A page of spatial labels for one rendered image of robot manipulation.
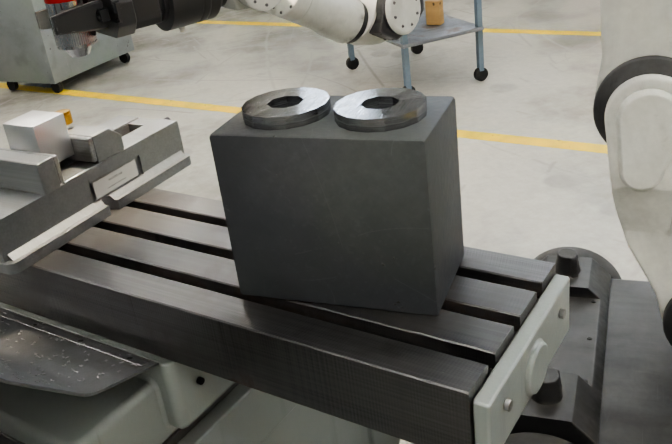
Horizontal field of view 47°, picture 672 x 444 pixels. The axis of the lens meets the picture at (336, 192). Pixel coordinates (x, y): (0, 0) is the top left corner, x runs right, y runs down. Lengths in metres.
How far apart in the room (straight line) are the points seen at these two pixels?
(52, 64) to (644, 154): 4.74
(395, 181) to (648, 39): 0.49
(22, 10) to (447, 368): 4.96
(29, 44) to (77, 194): 4.49
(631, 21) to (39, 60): 4.77
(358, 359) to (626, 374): 0.69
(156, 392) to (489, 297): 0.40
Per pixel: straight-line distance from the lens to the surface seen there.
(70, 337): 1.01
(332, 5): 1.13
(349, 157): 0.72
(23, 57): 5.64
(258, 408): 1.12
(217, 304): 0.85
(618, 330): 1.44
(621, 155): 1.10
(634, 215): 1.18
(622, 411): 1.28
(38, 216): 1.05
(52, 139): 1.09
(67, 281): 0.99
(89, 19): 0.95
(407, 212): 0.73
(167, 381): 0.94
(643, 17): 1.09
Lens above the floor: 1.40
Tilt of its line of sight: 25 degrees down
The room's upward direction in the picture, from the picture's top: 8 degrees counter-clockwise
